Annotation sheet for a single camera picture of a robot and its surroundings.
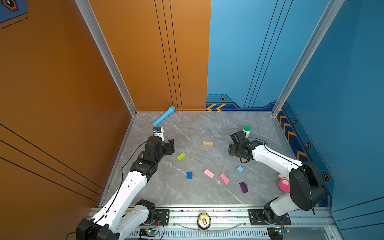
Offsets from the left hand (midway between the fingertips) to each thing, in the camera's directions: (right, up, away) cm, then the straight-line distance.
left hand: (168, 139), depth 80 cm
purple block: (+42, -27, +3) cm, 50 cm away
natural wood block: (+23, -5, +20) cm, 31 cm away
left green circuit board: (-8, -44, -9) cm, 45 cm away
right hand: (+38, -9, +11) cm, 40 cm away
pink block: (+31, -23, +5) cm, 39 cm away
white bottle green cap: (+49, +5, +18) cm, 52 cm away
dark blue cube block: (+11, -22, +7) cm, 26 cm away
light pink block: (+23, -21, +7) cm, 32 cm away
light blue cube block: (+41, -18, +7) cm, 45 cm away
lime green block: (+6, -12, +15) cm, 20 cm away
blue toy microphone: (-10, +15, +36) cm, 40 cm away
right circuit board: (+55, -42, -10) cm, 70 cm away
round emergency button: (+19, -33, -17) cm, 42 cm away
